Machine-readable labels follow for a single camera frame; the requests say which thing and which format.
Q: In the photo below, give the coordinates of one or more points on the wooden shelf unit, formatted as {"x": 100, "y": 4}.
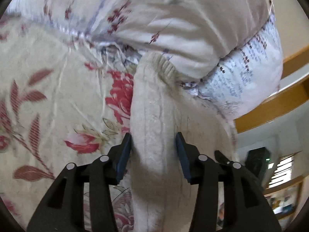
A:
{"x": 284, "y": 199}

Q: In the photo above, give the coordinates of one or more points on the cream knitted sweater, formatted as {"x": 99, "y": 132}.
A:
{"x": 162, "y": 199}

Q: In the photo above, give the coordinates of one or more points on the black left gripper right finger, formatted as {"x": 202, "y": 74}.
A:
{"x": 245, "y": 206}

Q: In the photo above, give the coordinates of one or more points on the floral bed quilt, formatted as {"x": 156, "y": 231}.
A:
{"x": 53, "y": 111}

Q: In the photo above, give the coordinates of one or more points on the wooden door frame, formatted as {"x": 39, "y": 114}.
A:
{"x": 283, "y": 102}

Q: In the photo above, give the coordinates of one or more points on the window with metal bars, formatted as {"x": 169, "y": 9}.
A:
{"x": 288, "y": 168}

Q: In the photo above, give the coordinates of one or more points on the pink floral left pillow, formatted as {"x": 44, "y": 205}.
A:
{"x": 195, "y": 33}

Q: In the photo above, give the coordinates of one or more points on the blue floral right pillow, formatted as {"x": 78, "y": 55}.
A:
{"x": 246, "y": 77}

